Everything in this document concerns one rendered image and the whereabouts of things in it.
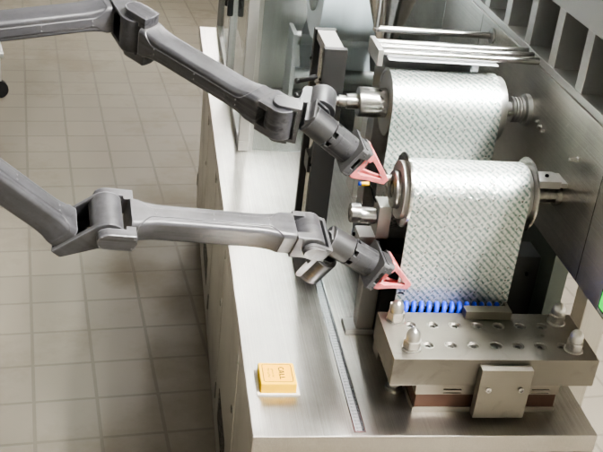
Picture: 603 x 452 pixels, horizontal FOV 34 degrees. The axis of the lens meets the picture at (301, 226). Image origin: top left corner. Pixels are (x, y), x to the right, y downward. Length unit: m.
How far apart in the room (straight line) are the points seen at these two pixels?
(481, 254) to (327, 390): 0.40
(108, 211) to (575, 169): 0.90
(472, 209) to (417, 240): 0.12
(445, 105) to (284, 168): 0.85
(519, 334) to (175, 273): 2.28
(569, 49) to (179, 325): 2.05
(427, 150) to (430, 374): 0.51
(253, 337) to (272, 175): 0.82
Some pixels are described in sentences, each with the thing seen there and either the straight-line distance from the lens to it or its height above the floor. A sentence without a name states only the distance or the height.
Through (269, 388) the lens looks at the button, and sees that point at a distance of 1.91.
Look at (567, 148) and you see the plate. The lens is 2.04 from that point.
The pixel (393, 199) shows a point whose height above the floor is 1.24.
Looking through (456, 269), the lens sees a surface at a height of 1.11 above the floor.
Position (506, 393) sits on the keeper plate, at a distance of 1.92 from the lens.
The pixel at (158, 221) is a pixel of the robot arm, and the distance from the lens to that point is 1.75.
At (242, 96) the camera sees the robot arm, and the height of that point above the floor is 1.41.
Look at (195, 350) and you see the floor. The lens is 3.60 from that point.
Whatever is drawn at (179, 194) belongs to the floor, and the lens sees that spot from 4.69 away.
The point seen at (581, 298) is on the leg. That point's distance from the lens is 2.34.
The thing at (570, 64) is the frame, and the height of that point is 1.47.
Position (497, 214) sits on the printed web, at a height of 1.23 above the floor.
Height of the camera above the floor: 2.06
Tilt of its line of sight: 27 degrees down
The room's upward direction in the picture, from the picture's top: 6 degrees clockwise
